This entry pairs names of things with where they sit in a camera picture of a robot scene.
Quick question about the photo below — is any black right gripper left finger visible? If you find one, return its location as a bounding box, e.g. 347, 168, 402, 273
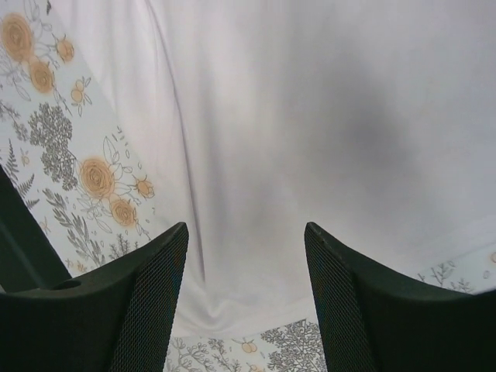
1, 222, 189, 371

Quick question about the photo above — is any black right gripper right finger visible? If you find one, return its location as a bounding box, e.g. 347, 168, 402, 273
305, 222, 495, 372

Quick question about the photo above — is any white t-shirt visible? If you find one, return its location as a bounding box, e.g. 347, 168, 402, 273
52, 1, 495, 337

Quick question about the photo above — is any floral patterned tablecloth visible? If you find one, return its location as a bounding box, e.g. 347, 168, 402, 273
1, 1, 495, 371

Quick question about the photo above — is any black table edge rail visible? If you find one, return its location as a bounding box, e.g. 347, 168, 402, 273
1, 171, 71, 293

